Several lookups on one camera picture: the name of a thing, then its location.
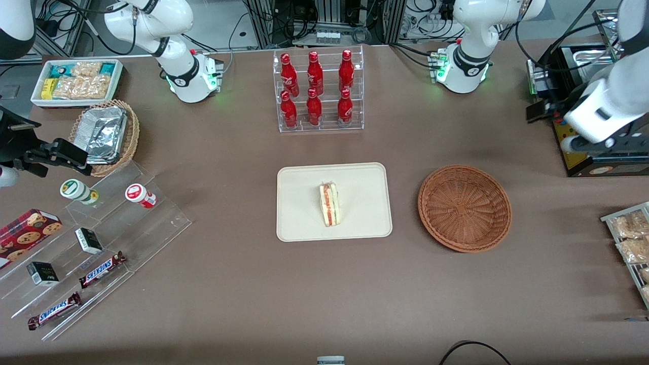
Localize black food warmer machine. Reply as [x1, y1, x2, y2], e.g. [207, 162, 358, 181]
[526, 8, 649, 178]

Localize light wicker basket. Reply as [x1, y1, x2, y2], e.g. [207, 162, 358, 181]
[68, 99, 140, 178]

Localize white bottle green cap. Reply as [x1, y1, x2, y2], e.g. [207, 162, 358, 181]
[59, 178, 100, 206]

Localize clear acrylic stepped display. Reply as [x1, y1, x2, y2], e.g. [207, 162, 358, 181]
[0, 161, 193, 342]

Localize aluminium equipment rack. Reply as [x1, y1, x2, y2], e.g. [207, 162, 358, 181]
[243, 0, 409, 50]

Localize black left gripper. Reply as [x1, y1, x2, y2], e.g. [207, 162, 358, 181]
[526, 84, 591, 125]

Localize steel warmer pan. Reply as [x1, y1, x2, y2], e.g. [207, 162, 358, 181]
[574, 46, 620, 88]

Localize round brown wicker basket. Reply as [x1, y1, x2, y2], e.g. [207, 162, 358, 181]
[418, 165, 513, 253]

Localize black floor cable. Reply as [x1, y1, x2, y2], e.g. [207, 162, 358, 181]
[438, 340, 513, 365]

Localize red tartan cookie box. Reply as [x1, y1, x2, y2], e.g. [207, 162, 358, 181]
[0, 208, 63, 270]

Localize grey wire snack tray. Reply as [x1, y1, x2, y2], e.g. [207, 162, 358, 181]
[600, 201, 649, 311]

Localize white bottle red cap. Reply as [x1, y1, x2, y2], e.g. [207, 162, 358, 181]
[125, 183, 157, 210]

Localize triangular sandwich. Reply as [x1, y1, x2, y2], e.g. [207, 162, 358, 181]
[318, 182, 342, 228]

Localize large clear cracker bag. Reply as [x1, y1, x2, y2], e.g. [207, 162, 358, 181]
[52, 75, 112, 100]

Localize small black box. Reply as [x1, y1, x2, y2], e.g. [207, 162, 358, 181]
[26, 261, 60, 287]
[75, 227, 104, 256]

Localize beige plastic tray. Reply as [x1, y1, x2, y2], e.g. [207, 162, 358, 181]
[276, 162, 393, 243]

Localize Snickers chocolate bar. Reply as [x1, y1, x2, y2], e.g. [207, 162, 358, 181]
[78, 250, 128, 290]
[27, 291, 83, 332]

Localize white snack bin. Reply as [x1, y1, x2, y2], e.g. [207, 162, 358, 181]
[30, 58, 125, 109]

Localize stacked aluminium foil trays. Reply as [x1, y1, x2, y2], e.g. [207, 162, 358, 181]
[71, 105, 128, 166]

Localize small clear cracker bag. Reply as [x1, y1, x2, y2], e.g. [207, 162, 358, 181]
[70, 61, 102, 80]

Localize red cola bottle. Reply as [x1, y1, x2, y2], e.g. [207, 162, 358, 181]
[307, 51, 324, 96]
[338, 49, 355, 93]
[337, 89, 354, 128]
[280, 90, 299, 129]
[280, 53, 299, 97]
[306, 88, 323, 127]

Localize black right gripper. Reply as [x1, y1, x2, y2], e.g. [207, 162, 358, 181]
[0, 105, 94, 178]

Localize clear acrylic bottle rack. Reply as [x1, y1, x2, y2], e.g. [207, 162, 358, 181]
[273, 45, 365, 134]

